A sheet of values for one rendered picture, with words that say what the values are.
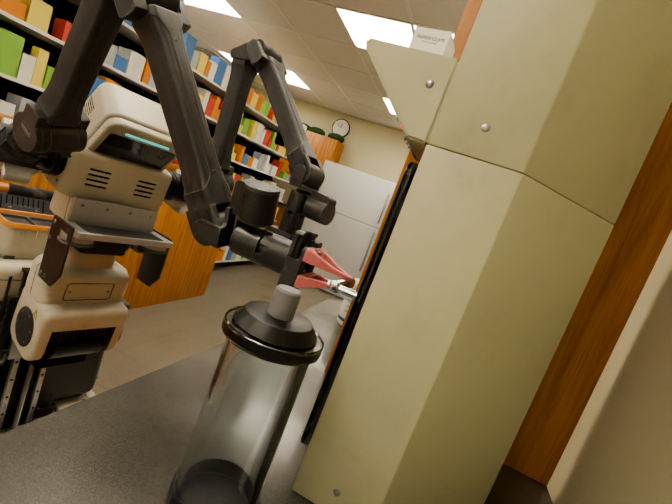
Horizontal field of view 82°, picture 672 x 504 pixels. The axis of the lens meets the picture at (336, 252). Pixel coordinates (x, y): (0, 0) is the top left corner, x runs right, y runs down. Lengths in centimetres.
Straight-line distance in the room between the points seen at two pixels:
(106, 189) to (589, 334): 114
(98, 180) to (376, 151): 544
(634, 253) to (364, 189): 484
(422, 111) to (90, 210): 88
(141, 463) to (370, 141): 604
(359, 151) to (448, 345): 598
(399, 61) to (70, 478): 59
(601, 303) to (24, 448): 89
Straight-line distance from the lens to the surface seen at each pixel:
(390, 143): 631
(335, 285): 54
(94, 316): 127
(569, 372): 89
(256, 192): 60
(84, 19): 87
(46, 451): 59
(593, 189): 58
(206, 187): 66
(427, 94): 50
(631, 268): 89
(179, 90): 70
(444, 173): 47
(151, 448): 60
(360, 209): 553
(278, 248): 61
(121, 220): 119
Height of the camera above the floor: 131
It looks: 7 degrees down
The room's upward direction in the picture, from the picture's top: 21 degrees clockwise
